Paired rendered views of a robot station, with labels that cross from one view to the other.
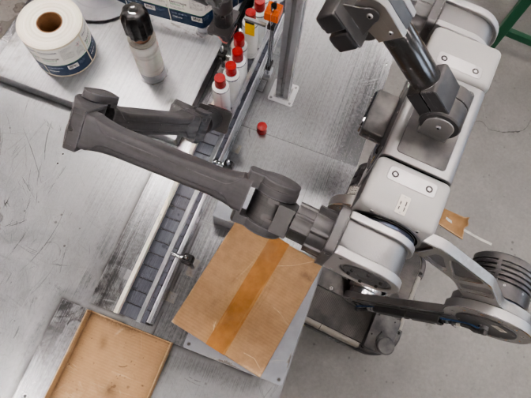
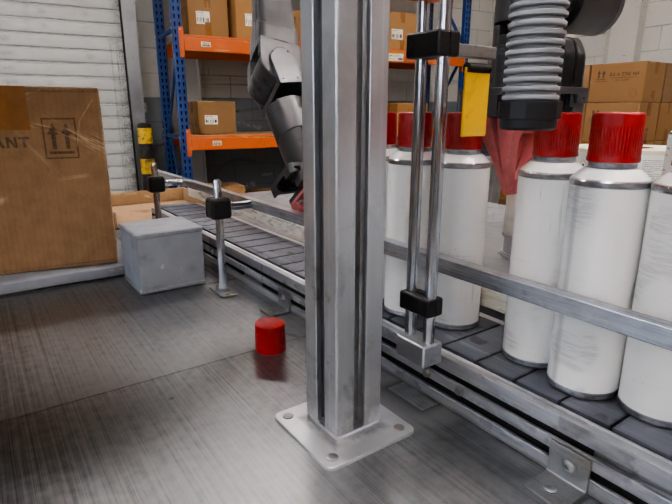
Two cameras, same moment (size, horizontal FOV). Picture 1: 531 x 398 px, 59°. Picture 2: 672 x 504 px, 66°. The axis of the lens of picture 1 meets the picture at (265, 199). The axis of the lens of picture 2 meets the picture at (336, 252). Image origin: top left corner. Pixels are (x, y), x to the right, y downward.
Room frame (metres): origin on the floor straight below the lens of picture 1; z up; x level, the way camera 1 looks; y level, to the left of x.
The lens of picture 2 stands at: (1.11, -0.30, 1.09)
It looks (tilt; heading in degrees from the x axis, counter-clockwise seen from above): 15 degrees down; 131
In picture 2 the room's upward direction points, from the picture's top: straight up
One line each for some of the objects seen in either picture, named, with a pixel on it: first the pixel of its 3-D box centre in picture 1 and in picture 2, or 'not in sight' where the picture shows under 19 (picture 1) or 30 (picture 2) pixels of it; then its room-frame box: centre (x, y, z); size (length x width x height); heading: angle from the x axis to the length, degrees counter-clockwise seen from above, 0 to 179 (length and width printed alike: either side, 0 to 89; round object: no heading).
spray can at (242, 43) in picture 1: (239, 57); (458, 222); (0.88, 0.14, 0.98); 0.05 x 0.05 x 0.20
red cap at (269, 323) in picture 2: (261, 128); (270, 334); (0.71, 0.04, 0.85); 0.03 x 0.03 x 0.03
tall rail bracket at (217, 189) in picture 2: (222, 169); (233, 235); (0.52, 0.14, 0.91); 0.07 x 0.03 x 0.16; 76
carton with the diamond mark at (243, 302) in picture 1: (248, 298); (29, 172); (0.14, 0.01, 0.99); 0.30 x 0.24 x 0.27; 156
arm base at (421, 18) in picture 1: (412, 20); not in sight; (0.69, -0.25, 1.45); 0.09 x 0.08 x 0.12; 161
